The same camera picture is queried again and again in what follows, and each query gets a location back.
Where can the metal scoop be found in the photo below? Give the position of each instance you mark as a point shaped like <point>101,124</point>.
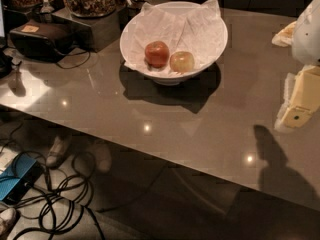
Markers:
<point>46,7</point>

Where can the red apple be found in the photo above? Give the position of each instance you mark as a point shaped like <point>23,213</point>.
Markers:
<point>157,54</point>

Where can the yellow-green apple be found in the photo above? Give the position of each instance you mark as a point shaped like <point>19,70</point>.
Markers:
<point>182,62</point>

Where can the black case with tag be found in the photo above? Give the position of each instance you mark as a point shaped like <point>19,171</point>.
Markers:
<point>48,42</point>

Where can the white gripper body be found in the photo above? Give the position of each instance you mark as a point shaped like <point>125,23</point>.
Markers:
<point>307,37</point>

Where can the white shoe under table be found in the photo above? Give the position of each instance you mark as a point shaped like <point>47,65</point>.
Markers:
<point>58,152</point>

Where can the white bowl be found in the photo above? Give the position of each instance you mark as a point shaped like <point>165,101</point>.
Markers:
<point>213,47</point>

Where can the white shoe bottom left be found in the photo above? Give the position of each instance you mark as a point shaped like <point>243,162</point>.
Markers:
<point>7,219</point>

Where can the blue device on floor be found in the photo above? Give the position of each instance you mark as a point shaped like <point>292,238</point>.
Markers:
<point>18,178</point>

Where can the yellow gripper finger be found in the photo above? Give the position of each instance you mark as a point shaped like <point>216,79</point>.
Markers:
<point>301,99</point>
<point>285,36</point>

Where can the white paper liner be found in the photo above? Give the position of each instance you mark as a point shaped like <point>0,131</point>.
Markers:
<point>186,27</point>

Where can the dark grey box stand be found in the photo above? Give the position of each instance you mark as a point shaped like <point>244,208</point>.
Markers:
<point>91,33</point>

